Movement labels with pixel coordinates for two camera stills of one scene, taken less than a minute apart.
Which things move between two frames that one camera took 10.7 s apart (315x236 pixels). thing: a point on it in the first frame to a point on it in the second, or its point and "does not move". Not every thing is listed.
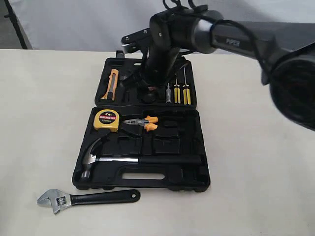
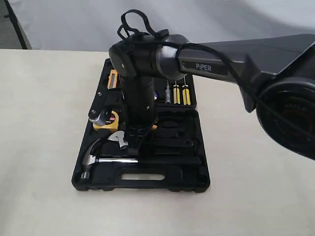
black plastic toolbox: [139, 135] does not move
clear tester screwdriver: [168, 94] does not move
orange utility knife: [110, 93] does not move
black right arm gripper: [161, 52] to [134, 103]
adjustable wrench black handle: [57, 199] to [119, 136]
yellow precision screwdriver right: [186, 92] does not move
